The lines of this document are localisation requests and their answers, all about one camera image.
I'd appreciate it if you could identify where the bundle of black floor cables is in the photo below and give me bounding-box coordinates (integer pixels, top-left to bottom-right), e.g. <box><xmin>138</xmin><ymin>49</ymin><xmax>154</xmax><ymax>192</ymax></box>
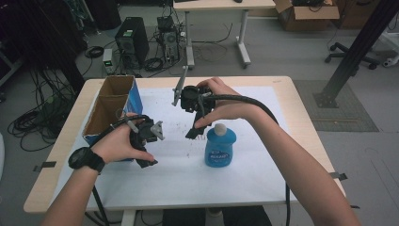
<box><xmin>8</xmin><ymin>67</ymin><xmax>79</xmax><ymax>153</ymax></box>

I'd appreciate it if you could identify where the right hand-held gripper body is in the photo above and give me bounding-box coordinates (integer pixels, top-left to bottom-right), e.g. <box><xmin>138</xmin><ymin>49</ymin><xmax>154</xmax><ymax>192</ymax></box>
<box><xmin>171</xmin><ymin>65</ymin><xmax>216</xmax><ymax>115</ymax></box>

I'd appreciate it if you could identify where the black office chair base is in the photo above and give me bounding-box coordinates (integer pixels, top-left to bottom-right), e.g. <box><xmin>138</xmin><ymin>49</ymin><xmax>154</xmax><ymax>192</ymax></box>
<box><xmin>324</xmin><ymin>41</ymin><xmax>381</xmax><ymax>71</ymax></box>

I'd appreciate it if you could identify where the open brown cardboard box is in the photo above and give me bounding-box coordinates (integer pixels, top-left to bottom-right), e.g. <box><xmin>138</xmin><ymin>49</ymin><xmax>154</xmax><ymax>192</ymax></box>
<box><xmin>273</xmin><ymin>0</ymin><xmax>341</xmax><ymax>32</ymax></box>

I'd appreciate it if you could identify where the black metal stand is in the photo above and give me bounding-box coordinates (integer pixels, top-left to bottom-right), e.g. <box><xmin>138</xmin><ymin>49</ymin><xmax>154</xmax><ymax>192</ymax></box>
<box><xmin>313</xmin><ymin>0</ymin><xmax>399</xmax><ymax>109</ymax></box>

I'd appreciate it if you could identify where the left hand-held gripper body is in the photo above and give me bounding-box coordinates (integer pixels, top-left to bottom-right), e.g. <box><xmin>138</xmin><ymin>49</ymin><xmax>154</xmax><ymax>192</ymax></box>
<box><xmin>129</xmin><ymin>117</ymin><xmax>166</xmax><ymax>153</ymax></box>

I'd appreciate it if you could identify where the person's left hand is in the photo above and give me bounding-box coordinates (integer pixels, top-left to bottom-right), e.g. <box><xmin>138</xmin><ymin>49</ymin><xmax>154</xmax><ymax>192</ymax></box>
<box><xmin>91</xmin><ymin>112</ymin><xmax>155</xmax><ymax>165</ymax></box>

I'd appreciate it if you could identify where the grey floor mat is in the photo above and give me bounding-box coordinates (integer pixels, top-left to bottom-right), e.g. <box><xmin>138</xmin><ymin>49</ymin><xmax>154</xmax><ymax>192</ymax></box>
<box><xmin>293</xmin><ymin>79</ymin><xmax>380</xmax><ymax>133</ymax></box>

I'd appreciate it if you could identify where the thin cable under desk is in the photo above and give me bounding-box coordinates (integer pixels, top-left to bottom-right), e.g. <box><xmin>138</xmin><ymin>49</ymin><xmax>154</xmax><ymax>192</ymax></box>
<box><xmin>191</xmin><ymin>22</ymin><xmax>234</xmax><ymax>63</ymax></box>

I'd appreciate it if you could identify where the open computer case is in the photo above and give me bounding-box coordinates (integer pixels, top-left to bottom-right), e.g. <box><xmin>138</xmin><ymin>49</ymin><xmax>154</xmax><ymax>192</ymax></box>
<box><xmin>156</xmin><ymin>15</ymin><xmax>182</xmax><ymax>64</ymax></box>

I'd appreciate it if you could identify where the white table leg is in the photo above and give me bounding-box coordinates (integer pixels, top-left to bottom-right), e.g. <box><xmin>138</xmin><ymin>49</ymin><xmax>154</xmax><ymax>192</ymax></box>
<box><xmin>120</xmin><ymin>209</ymin><xmax>136</xmax><ymax>226</ymax></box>

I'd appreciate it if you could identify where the black computer tower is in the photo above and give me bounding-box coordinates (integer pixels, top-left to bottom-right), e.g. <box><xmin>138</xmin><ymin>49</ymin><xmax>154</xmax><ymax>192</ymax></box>
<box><xmin>114</xmin><ymin>16</ymin><xmax>151</xmax><ymax>69</ymax></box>

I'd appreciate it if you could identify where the coil of black cable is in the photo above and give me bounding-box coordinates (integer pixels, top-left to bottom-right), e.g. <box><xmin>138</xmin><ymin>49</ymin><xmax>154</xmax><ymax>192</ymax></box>
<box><xmin>84</xmin><ymin>45</ymin><xmax>105</xmax><ymax>59</ymax></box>

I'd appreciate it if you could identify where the blue bottle with grey cap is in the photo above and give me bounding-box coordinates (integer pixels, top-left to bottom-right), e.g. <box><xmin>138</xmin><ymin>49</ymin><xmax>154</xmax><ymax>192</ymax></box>
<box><xmin>204</xmin><ymin>122</ymin><xmax>237</xmax><ymax>169</ymax></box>

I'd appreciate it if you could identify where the white table mat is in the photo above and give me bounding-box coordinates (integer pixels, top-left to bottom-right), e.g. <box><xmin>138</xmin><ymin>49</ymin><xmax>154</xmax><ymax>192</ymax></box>
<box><xmin>51</xmin><ymin>86</ymin><xmax>297</xmax><ymax>211</ymax></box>

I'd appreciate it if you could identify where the person's right hand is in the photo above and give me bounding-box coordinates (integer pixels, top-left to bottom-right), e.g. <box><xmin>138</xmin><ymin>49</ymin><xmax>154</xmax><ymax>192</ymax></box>
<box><xmin>193</xmin><ymin>76</ymin><xmax>267</xmax><ymax>130</ymax></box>

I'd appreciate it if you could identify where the open blue cardboard box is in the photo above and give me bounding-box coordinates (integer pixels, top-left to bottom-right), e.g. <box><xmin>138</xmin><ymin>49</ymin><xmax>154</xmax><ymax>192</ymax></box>
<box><xmin>82</xmin><ymin>74</ymin><xmax>144</xmax><ymax>163</ymax></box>

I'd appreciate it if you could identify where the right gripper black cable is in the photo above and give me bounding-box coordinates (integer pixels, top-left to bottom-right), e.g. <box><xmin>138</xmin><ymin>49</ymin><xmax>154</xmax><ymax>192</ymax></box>
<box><xmin>200</xmin><ymin>93</ymin><xmax>292</xmax><ymax>226</ymax></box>

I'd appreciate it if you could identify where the black tape strip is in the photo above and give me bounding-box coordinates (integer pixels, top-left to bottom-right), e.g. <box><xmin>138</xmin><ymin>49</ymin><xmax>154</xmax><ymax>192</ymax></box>
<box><xmin>33</xmin><ymin>160</ymin><xmax>57</xmax><ymax>173</ymax></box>
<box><xmin>328</xmin><ymin>171</ymin><xmax>348</xmax><ymax>182</ymax></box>

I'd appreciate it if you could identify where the black wristwatch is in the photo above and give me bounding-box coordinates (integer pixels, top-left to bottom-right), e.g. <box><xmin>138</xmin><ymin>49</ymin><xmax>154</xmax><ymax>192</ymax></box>
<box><xmin>68</xmin><ymin>146</ymin><xmax>106</xmax><ymax>174</ymax></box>

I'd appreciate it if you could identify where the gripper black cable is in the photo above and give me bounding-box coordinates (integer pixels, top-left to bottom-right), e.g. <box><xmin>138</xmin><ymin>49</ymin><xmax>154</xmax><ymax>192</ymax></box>
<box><xmin>200</xmin><ymin>93</ymin><xmax>292</xmax><ymax>226</ymax></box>
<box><xmin>88</xmin><ymin>114</ymin><xmax>152</xmax><ymax>226</ymax></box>

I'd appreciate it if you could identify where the white desk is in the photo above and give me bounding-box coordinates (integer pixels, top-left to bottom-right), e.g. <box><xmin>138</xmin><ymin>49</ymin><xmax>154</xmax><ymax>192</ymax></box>
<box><xmin>172</xmin><ymin>0</ymin><xmax>277</xmax><ymax>70</ymax></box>

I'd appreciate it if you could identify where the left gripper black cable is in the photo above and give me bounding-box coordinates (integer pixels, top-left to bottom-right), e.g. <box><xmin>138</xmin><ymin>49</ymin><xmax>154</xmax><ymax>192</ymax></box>
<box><xmin>88</xmin><ymin>114</ymin><xmax>152</xmax><ymax>226</ymax></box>

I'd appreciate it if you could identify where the small grey power supply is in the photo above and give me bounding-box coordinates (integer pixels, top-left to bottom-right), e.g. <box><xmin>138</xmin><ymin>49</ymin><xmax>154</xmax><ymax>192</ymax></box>
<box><xmin>102</xmin><ymin>48</ymin><xmax>116</xmax><ymax>75</ymax></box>

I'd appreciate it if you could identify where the black curtain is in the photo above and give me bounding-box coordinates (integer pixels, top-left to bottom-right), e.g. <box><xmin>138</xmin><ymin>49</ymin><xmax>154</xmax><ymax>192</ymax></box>
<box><xmin>0</xmin><ymin>0</ymin><xmax>88</xmax><ymax>93</ymax></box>

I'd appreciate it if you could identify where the person's dark clothing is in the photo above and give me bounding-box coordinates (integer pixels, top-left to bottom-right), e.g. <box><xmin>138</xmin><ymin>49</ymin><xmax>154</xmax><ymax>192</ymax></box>
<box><xmin>162</xmin><ymin>205</ymin><xmax>273</xmax><ymax>226</ymax></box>

